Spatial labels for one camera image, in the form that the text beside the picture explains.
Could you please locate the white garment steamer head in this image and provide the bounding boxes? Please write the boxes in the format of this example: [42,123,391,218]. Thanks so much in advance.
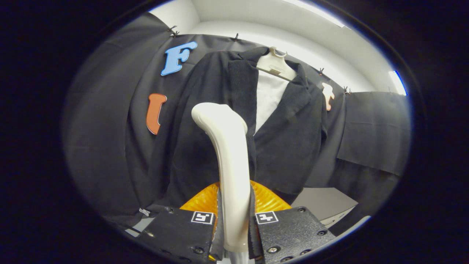
[191,102,254,263]

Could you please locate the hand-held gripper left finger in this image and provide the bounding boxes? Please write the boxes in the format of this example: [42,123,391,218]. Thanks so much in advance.
[137,181,225,263]

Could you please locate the white shirt under jacket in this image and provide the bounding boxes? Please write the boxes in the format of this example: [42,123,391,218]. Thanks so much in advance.
[254,70,290,136]

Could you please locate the black backdrop cloth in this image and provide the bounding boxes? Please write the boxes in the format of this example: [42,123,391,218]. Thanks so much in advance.
[62,13,411,236]

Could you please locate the black suit jacket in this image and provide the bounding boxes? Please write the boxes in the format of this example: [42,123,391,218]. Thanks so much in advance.
[125,47,329,221]

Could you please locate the grey drawer cabinet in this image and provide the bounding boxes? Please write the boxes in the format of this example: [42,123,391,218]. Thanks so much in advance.
[291,187,359,229]

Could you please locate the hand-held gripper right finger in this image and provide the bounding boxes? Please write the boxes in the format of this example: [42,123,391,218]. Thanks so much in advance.
[249,180,336,262]

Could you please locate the white plastic clothes hanger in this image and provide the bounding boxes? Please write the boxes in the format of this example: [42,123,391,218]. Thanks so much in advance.
[256,47,298,82]

